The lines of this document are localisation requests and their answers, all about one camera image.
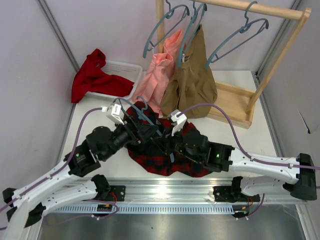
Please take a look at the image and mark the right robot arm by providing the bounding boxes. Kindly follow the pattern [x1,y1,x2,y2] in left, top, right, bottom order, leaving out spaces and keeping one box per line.
[152,129,317,201]

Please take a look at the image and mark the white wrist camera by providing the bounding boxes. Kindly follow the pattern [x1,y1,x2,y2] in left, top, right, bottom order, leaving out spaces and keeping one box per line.
[101,103,125,125]
[168,109,187,137]

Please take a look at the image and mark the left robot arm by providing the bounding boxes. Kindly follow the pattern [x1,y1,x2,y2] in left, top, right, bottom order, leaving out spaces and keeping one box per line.
[2,118,159,228]

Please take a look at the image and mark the red navy plaid skirt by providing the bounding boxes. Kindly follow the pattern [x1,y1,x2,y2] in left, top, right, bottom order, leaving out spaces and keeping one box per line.
[126,105,213,178]

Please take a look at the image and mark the wooden clothes rack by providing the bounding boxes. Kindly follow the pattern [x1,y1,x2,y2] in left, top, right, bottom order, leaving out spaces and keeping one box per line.
[155,0,313,130]

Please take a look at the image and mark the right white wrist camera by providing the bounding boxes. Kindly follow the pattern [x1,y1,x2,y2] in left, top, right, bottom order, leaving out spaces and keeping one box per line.
[168,109,187,137]

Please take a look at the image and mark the white plastic basket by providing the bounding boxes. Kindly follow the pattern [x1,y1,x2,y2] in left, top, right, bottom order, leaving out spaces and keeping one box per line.
[76,60,143,100]

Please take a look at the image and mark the pink skirt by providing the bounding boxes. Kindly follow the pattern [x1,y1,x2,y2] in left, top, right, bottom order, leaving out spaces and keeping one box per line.
[131,29,184,115]

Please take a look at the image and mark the blue hanger holding tan skirt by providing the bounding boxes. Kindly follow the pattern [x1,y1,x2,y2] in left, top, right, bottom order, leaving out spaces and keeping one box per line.
[176,1,208,67]

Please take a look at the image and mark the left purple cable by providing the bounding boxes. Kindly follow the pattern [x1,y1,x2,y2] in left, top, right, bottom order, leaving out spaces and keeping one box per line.
[0,107,105,231]

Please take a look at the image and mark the red garment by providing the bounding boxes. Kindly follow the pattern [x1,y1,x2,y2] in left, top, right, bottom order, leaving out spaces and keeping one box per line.
[71,48,134,103]

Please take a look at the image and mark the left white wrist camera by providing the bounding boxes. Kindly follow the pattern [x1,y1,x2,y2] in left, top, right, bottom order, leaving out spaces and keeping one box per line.
[101,103,125,125]

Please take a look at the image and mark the tan skirt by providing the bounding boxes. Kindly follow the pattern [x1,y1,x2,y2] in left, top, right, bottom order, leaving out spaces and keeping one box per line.
[160,25,218,118]

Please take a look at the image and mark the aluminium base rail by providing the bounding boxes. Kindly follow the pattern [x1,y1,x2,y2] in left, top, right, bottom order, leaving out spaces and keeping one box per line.
[49,177,306,205]

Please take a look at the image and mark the white slotted cable duct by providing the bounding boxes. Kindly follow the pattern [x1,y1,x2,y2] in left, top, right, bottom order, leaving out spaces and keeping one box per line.
[44,203,251,215]

